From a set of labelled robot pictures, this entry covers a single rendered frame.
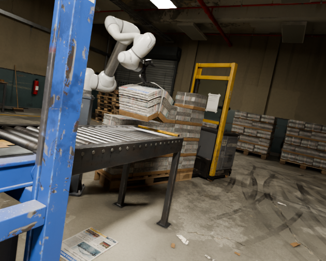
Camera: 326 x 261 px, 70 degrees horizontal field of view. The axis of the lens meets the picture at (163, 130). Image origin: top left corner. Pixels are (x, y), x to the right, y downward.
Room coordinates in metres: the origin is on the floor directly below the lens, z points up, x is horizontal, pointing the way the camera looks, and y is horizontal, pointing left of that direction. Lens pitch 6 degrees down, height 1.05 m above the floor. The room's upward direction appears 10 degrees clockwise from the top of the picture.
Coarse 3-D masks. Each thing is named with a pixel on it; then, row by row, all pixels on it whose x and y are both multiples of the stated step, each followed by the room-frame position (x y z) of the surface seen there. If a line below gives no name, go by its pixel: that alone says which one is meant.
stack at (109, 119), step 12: (108, 120) 2.66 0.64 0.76; (120, 120) 2.48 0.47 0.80; (132, 120) 2.59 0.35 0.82; (156, 132) 2.87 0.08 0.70; (180, 132) 3.18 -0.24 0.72; (180, 156) 3.26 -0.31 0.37; (108, 168) 2.56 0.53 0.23; (120, 168) 2.56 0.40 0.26; (132, 168) 2.67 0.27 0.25; (144, 168) 2.80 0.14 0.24; (156, 168) 2.95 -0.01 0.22; (168, 168) 3.10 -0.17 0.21; (180, 168) 3.28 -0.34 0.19; (108, 180) 2.61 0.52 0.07; (120, 180) 2.57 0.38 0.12; (132, 180) 2.69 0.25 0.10; (144, 180) 2.84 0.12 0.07
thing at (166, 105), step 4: (168, 96) 1.98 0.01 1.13; (164, 100) 1.94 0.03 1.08; (168, 100) 1.99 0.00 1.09; (172, 100) 2.06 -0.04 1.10; (164, 104) 1.95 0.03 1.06; (168, 104) 2.01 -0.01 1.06; (160, 108) 1.92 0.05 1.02; (164, 108) 1.97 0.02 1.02; (168, 108) 2.02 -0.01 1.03; (164, 112) 1.99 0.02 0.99; (168, 112) 2.05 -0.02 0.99; (164, 116) 2.00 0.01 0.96; (156, 120) 2.01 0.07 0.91; (160, 120) 1.97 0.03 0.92
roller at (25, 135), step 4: (0, 128) 1.15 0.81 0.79; (4, 128) 1.14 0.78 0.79; (8, 128) 1.13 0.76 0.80; (12, 128) 1.13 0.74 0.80; (12, 132) 1.10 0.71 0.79; (16, 132) 1.09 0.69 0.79; (20, 132) 1.09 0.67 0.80; (20, 136) 1.06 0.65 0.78; (24, 136) 1.05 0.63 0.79; (28, 136) 1.05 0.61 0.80; (32, 136) 1.05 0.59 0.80; (32, 140) 1.02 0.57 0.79; (36, 140) 1.01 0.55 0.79
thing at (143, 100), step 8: (120, 88) 1.83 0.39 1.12; (128, 88) 1.81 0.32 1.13; (136, 88) 1.83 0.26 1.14; (144, 88) 1.85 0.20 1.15; (152, 88) 1.86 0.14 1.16; (120, 96) 1.86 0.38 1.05; (128, 96) 1.82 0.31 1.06; (136, 96) 1.77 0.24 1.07; (144, 96) 1.73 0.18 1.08; (152, 96) 1.76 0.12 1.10; (120, 104) 1.88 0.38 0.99; (128, 104) 1.84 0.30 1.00; (136, 104) 1.80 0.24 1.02; (144, 104) 1.75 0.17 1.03; (152, 104) 1.79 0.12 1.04; (136, 112) 1.81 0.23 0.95; (144, 112) 1.77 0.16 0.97; (152, 112) 1.82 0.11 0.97
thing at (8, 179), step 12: (12, 144) 0.85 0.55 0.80; (0, 156) 0.71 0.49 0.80; (12, 156) 0.73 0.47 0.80; (24, 156) 0.76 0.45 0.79; (0, 168) 0.66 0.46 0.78; (12, 168) 0.69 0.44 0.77; (24, 168) 0.73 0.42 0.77; (0, 180) 0.66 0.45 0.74; (12, 180) 0.70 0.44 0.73; (24, 180) 0.73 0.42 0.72; (0, 192) 0.66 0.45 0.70
